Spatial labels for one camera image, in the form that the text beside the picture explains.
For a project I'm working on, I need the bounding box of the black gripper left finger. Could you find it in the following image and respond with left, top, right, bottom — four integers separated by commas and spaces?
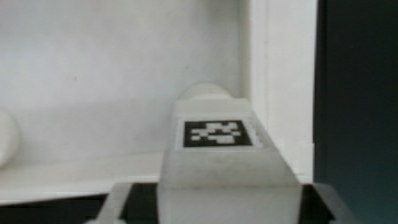
83, 183, 157, 224

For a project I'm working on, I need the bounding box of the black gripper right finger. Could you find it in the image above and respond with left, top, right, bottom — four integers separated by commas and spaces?
298, 183, 358, 224

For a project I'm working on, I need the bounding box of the white leg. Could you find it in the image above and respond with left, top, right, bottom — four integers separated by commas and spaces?
156, 83, 301, 224

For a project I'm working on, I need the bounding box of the white square tabletop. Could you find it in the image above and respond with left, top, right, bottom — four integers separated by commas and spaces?
0, 0, 317, 205

